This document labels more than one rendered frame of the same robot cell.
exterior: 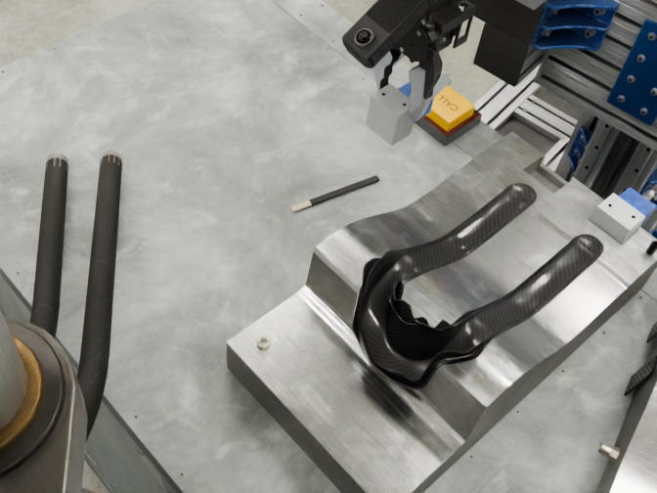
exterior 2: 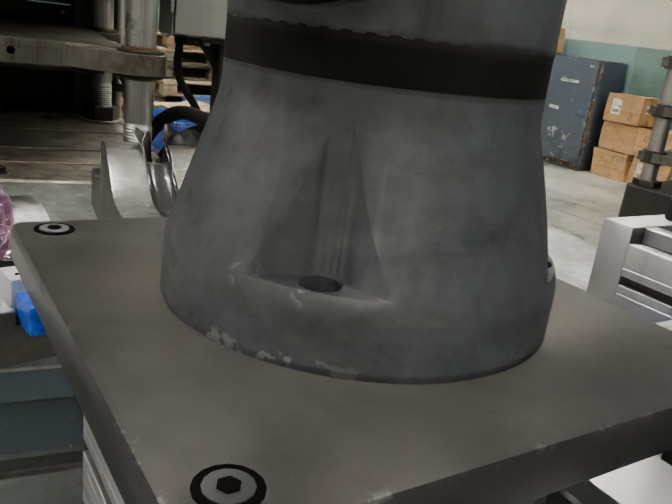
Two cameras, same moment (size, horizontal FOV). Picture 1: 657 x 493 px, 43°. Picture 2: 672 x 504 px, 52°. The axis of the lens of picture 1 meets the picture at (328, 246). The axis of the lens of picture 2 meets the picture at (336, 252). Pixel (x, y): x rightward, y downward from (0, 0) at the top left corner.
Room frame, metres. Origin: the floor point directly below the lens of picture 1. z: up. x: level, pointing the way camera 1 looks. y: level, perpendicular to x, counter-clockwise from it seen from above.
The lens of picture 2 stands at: (1.13, -0.98, 1.14)
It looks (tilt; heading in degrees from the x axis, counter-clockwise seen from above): 18 degrees down; 113
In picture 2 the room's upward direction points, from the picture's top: 7 degrees clockwise
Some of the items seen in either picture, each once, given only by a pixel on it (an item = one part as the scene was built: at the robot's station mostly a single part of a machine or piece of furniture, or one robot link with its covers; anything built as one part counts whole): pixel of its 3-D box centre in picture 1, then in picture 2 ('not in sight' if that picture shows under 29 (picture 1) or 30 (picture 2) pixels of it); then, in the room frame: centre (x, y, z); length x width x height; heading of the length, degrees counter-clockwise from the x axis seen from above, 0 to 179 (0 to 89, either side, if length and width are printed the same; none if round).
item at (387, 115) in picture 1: (416, 99); not in sight; (0.84, -0.09, 0.93); 0.13 x 0.05 x 0.05; 139
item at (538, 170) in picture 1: (545, 183); not in sight; (0.77, -0.28, 0.87); 0.05 x 0.05 x 0.04; 49
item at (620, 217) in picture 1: (635, 206); not in sight; (0.74, -0.39, 0.89); 0.13 x 0.05 x 0.05; 139
